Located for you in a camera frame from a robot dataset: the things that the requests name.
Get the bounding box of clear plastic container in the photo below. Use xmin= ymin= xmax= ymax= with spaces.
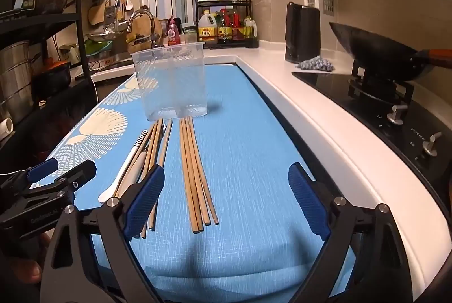
xmin=132 ymin=42 xmax=207 ymax=122

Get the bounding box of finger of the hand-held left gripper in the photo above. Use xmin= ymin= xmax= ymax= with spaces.
xmin=10 ymin=158 xmax=59 ymax=189
xmin=19 ymin=160 xmax=97 ymax=206

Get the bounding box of oil jug with yellow label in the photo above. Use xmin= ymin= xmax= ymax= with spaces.
xmin=197 ymin=14 xmax=218 ymax=42

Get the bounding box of metal grater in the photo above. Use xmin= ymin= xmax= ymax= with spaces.
xmin=105 ymin=0 xmax=118 ymax=25

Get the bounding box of black gas stove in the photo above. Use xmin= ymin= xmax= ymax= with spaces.
xmin=292 ymin=61 xmax=452 ymax=205

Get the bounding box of blue white cloth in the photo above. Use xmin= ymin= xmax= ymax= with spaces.
xmin=295 ymin=56 xmax=336 ymax=72

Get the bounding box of orange lidded pot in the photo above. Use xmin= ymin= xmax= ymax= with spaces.
xmin=31 ymin=60 xmax=72 ymax=96

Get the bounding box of black electric kettle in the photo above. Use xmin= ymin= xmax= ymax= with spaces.
xmin=285 ymin=1 xmax=321 ymax=64

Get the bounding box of steel stock pot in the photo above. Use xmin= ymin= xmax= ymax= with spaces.
xmin=0 ymin=40 xmax=33 ymax=122

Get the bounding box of row of wooden chopsticks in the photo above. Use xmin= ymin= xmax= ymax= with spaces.
xmin=140 ymin=117 xmax=220 ymax=239

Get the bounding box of pink dish soap bottle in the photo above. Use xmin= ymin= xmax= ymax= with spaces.
xmin=167 ymin=16 xmax=179 ymax=47

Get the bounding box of stove knob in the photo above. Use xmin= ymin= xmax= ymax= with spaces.
xmin=421 ymin=131 xmax=444 ymax=157
xmin=386 ymin=104 xmax=409 ymax=127

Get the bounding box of striped black white utensil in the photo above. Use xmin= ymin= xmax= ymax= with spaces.
xmin=135 ymin=129 xmax=149 ymax=152

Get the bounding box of white spoon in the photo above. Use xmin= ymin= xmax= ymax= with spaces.
xmin=98 ymin=144 xmax=142 ymax=204

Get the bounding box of black shelf rack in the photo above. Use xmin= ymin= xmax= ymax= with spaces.
xmin=0 ymin=0 xmax=93 ymax=102

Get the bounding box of chrome faucet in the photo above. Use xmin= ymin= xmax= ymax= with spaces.
xmin=127 ymin=8 xmax=158 ymax=50

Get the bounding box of small hanging cutting board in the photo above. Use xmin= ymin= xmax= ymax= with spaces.
xmin=87 ymin=3 xmax=107 ymax=27

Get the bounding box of black wok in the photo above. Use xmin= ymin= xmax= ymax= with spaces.
xmin=329 ymin=22 xmax=452 ymax=83

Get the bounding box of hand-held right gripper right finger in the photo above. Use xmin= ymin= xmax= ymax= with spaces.
xmin=288 ymin=163 xmax=412 ymax=303

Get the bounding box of round wooden cutting board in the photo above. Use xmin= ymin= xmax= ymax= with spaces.
xmin=131 ymin=15 xmax=164 ymax=46

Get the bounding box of green basin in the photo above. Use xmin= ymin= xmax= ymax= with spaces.
xmin=85 ymin=41 xmax=114 ymax=55

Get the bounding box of green oil bottle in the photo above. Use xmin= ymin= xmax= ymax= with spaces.
xmin=244 ymin=17 xmax=256 ymax=40

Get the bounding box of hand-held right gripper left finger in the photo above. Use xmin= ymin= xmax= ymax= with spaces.
xmin=40 ymin=165 xmax=166 ymax=303

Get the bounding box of red sauce bottle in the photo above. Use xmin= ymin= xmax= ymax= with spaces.
xmin=231 ymin=11 xmax=244 ymax=41

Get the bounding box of white handled utensil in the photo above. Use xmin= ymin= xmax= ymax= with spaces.
xmin=116 ymin=151 xmax=148 ymax=199

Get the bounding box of blue shell print mat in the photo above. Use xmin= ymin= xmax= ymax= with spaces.
xmin=33 ymin=63 xmax=357 ymax=291

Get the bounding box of steel bowl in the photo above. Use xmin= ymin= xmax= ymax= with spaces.
xmin=86 ymin=31 xmax=122 ymax=43

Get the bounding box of dark sauce bottle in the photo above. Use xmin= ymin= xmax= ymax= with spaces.
xmin=217 ymin=9 xmax=231 ymax=42

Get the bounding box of black spice rack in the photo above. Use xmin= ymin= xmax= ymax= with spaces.
xmin=195 ymin=0 xmax=261 ymax=49

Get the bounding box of person's left hand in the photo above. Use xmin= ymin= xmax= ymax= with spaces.
xmin=12 ymin=234 xmax=53 ymax=286

